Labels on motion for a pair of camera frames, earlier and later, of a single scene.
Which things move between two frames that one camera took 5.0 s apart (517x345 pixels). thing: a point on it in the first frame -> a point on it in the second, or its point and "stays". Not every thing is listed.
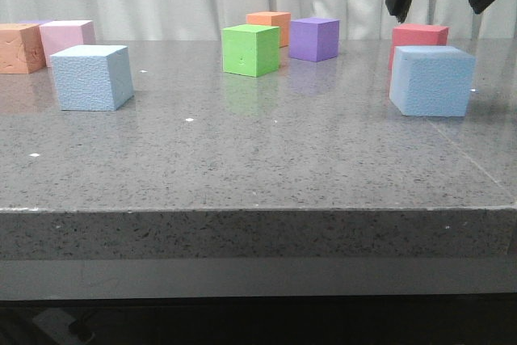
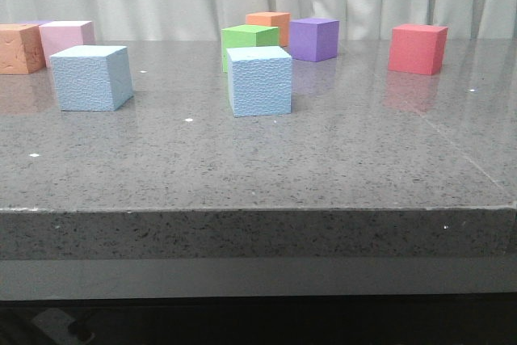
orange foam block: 280,19 stays
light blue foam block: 93,77 stays
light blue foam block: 431,80 -> 260,81
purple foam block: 314,39 stays
